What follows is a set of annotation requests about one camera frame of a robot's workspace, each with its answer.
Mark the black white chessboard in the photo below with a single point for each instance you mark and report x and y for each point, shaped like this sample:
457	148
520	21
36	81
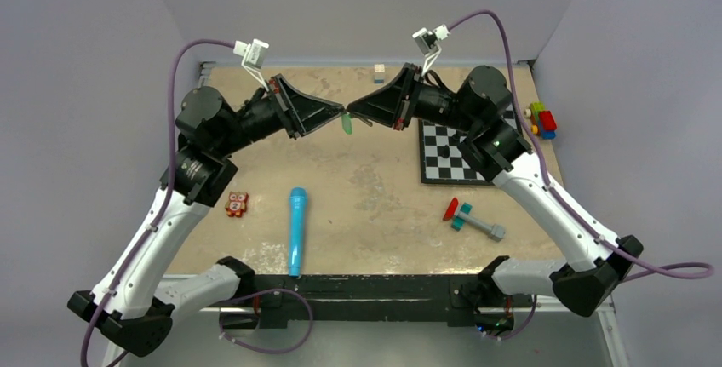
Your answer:
452	171

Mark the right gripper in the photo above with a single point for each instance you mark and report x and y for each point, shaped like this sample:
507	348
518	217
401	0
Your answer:
389	104

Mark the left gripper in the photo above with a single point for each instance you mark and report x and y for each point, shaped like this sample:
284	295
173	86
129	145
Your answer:
315	112

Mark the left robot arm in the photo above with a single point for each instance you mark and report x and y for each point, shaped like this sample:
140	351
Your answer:
128	306

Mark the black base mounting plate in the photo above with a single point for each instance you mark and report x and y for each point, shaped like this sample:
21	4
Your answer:
456	300

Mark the white blue small block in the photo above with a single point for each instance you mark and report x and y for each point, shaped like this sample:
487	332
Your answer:
379	74

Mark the green key tag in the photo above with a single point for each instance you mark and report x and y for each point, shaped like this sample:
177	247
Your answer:
346	123

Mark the toy bolt with propeller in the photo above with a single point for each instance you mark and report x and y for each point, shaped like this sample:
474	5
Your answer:
459	215

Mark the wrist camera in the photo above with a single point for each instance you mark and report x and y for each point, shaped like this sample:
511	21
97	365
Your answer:
428	41
252	57

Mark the black chess piece lower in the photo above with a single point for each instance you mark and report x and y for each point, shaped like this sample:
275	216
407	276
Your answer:
444	152

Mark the red owl block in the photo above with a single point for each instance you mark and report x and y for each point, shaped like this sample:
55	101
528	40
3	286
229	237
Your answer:
237	204

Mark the colourful toy block train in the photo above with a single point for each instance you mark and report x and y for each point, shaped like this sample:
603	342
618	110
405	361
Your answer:
542	120

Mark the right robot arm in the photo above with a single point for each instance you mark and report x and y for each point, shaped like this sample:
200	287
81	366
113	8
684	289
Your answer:
595	259

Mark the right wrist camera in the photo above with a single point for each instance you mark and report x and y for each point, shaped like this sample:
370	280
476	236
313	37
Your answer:
428	41

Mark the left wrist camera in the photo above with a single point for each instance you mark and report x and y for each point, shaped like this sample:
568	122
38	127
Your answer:
252	57

